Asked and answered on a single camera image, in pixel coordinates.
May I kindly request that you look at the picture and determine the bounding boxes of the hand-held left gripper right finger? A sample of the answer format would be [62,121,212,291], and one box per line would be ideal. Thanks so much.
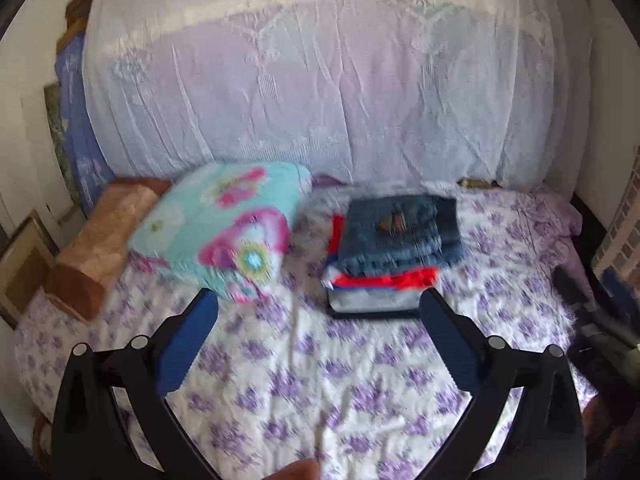
[415,287,587,480]

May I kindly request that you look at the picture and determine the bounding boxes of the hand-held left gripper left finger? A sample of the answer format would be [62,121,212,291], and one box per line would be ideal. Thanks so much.
[50,287,221,480]

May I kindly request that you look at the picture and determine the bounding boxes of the blue denim pants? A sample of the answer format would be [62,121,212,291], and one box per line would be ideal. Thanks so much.
[336,195,466,277]

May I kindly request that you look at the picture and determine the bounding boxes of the person's right forearm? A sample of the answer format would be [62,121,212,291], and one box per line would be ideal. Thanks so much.
[582,395,640,466]

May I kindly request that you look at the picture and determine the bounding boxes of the person's left hand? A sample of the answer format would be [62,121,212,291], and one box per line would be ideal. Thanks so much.
[257,460,321,480]

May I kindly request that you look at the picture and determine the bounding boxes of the folded dark garment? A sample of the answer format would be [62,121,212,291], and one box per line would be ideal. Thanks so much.
[326,300,426,320]

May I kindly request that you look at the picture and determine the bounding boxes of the folded grey garment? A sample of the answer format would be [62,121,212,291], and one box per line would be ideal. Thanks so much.
[325,285,423,313]

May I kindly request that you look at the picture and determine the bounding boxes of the folded red garment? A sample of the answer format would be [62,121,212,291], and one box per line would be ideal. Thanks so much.
[327,214,441,293]

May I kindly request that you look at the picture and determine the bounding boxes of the folded floral blanket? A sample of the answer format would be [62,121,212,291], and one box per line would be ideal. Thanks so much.
[127,162,313,305]

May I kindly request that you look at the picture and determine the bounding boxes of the purple floral bed sheet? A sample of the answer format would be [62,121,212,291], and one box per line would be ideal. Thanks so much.
[12,180,601,480]

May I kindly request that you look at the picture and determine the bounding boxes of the brown pillow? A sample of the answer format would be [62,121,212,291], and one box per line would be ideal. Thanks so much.
[45,178,173,322]

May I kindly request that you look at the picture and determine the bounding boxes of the blue printed cloth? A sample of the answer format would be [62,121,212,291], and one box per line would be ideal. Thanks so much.
[55,32,118,218]

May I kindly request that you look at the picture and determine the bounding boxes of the green painting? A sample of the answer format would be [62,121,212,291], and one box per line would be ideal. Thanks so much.
[42,82,81,206]

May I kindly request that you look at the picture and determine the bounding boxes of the white lace cover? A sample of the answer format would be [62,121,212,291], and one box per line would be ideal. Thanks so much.
[82,0,591,196]

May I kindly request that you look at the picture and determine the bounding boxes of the wooden picture frame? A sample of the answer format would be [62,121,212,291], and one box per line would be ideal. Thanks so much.
[0,210,58,331]

